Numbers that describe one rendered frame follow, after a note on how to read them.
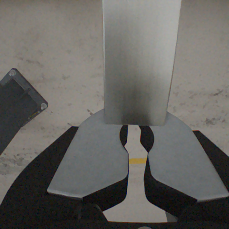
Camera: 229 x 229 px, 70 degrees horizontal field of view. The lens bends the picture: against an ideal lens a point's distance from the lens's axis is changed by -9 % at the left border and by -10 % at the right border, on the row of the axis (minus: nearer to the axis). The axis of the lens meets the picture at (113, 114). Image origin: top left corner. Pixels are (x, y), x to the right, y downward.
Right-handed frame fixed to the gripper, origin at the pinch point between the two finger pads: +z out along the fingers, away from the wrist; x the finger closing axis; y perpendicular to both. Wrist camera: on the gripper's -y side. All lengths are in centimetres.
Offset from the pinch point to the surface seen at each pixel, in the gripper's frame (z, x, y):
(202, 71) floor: 83, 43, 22
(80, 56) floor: 83, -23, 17
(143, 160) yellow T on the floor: 84, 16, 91
